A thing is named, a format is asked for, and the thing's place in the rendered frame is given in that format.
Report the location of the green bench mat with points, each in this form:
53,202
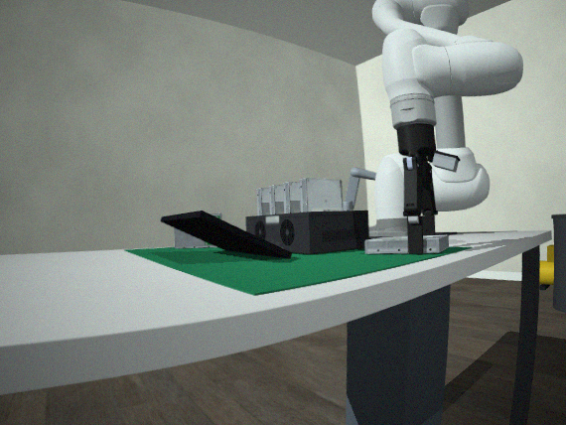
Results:
262,274

